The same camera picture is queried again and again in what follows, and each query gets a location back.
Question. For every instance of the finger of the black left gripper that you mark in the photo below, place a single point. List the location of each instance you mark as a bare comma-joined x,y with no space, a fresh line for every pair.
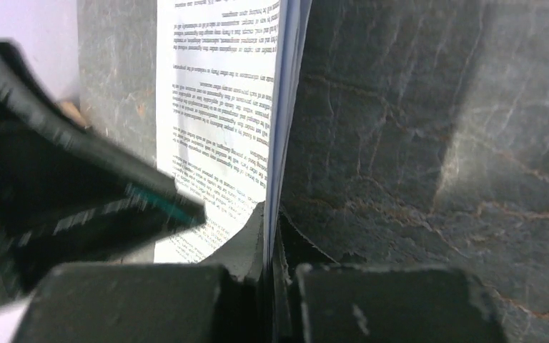
68,194

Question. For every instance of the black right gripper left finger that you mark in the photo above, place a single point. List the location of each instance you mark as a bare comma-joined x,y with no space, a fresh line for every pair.
216,300

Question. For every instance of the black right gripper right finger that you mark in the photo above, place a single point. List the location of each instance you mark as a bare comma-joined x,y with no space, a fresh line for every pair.
321,300

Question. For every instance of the white printed paper stack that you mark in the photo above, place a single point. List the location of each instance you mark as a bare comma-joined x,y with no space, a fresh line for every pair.
227,74

